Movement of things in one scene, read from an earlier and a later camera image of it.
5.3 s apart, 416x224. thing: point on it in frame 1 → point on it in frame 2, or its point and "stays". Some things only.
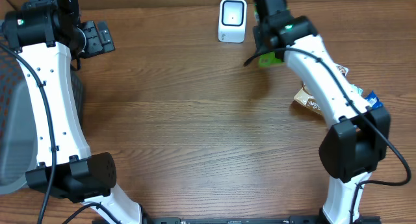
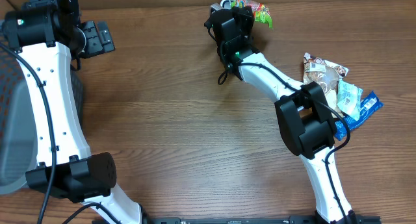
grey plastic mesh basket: (18, 126) stays
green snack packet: (266, 60) → (261, 13)
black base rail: (230, 220) stays
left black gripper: (97, 45) stays
